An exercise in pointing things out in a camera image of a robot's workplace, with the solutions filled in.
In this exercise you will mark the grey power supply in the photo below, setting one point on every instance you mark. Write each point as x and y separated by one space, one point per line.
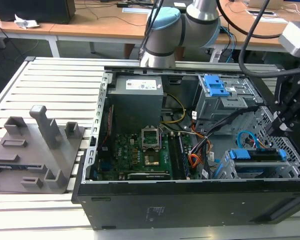
135 102

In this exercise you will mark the black RAM slot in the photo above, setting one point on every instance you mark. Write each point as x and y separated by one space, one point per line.
173 155

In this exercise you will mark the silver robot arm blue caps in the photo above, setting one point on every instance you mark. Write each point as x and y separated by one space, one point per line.
162 37

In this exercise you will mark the white paper sheet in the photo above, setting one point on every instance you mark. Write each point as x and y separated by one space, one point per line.
271 19
136 10

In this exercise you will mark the hard disk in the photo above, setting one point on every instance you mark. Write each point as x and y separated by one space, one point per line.
257 156

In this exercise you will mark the metal disk bay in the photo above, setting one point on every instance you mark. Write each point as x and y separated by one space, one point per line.
290 152

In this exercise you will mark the black PC case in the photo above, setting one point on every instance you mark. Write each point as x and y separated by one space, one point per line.
180 205

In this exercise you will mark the black graphics card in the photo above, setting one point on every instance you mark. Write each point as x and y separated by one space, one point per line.
150 175

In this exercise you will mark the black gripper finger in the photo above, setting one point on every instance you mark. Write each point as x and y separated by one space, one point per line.
277 126

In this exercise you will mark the green motherboard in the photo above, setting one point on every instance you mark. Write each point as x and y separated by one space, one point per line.
127 155

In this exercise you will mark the wooden desk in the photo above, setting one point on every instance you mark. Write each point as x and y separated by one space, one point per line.
95 27

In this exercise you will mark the grey metal drive cage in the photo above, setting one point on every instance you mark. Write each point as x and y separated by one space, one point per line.
215 107

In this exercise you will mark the grey parts rack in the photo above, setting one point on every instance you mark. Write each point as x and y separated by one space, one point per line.
40 155

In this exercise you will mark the RAM stick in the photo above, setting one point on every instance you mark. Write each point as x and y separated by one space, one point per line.
184 157

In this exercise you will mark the blue plastic latch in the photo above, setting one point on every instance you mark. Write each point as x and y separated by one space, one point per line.
216 86

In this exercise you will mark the crumpled white paper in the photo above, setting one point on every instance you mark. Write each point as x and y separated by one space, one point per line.
26 23

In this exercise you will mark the CPU socket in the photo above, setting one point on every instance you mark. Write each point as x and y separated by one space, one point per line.
152 160

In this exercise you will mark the black box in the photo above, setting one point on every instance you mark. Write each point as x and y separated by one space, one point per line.
32 11

